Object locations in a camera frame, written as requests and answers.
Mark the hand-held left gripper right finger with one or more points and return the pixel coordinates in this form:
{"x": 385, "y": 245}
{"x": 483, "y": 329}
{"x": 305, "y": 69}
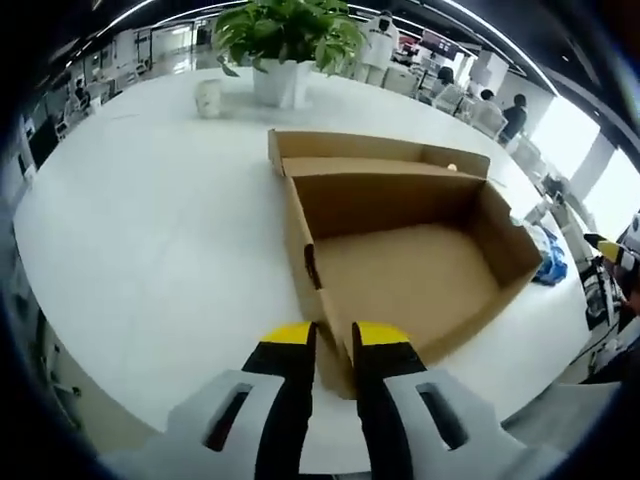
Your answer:
{"x": 385, "y": 400}

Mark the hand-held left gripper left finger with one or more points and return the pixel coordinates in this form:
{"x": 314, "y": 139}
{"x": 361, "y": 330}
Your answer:
{"x": 285, "y": 400}

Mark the blue tissue pack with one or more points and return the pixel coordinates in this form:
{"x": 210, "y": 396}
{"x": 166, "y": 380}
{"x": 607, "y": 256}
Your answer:
{"x": 552, "y": 265}

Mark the brown cardboard shoe box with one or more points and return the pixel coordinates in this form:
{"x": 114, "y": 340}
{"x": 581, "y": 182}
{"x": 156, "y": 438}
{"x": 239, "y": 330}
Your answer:
{"x": 410, "y": 260}

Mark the white square pillar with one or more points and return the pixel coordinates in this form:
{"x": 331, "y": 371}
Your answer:
{"x": 487, "y": 67}

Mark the small white cup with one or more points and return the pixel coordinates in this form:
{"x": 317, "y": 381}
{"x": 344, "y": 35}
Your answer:
{"x": 209, "y": 97}

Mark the green potted plant white pot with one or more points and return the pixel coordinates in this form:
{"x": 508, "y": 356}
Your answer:
{"x": 280, "y": 82}

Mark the wall display screen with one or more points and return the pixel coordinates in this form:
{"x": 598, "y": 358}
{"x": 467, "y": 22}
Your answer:
{"x": 440, "y": 42}

